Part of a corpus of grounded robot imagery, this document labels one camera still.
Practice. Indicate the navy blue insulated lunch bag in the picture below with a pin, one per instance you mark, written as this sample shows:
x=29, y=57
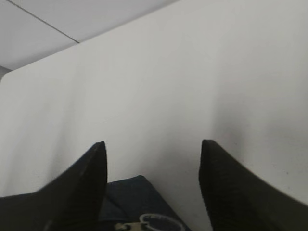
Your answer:
x=135, y=200

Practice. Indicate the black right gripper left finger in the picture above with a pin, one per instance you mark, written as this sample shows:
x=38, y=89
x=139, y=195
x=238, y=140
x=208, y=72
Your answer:
x=71, y=202

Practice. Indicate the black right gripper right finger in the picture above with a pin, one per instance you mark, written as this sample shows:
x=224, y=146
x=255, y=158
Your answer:
x=238, y=200

